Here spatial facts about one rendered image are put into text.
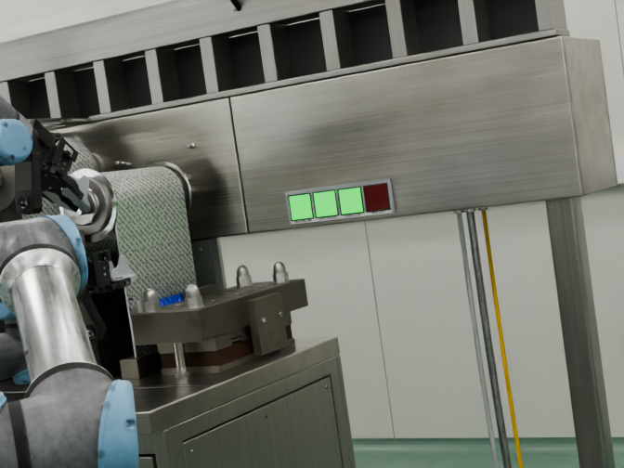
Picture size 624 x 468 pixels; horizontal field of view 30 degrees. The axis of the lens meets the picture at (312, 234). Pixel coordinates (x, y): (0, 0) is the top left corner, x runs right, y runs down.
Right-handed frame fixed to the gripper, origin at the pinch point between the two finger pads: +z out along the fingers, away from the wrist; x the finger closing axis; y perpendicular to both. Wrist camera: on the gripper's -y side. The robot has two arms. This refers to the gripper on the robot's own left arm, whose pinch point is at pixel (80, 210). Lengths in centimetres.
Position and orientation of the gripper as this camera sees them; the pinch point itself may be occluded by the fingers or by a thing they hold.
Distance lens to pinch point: 231.9
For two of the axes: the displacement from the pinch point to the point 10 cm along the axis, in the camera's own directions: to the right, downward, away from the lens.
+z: 4.7, 5.5, 7.0
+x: -8.6, 0.9, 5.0
